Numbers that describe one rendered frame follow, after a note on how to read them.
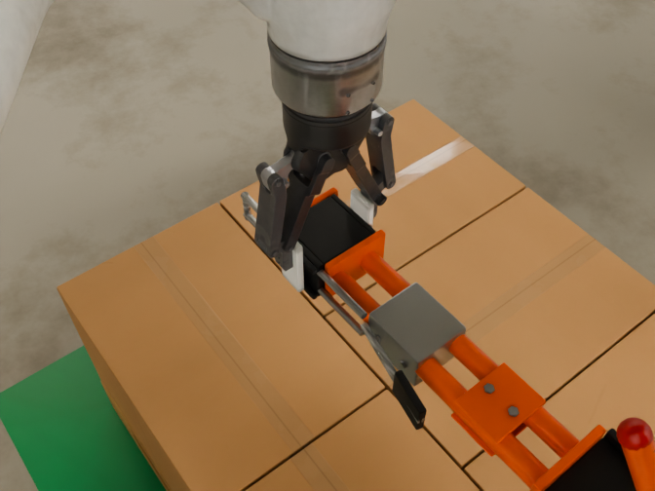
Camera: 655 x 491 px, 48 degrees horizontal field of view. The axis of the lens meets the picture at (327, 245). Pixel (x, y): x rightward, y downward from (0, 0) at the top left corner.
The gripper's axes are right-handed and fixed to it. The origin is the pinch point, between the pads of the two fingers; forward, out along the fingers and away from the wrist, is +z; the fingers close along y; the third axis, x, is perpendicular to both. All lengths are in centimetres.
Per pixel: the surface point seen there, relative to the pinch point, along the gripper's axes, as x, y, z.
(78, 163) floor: 159, 14, 120
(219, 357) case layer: 33, -1, 66
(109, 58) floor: 205, 50, 120
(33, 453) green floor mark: 69, -41, 120
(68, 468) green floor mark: 60, -36, 120
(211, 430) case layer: 21, -10, 66
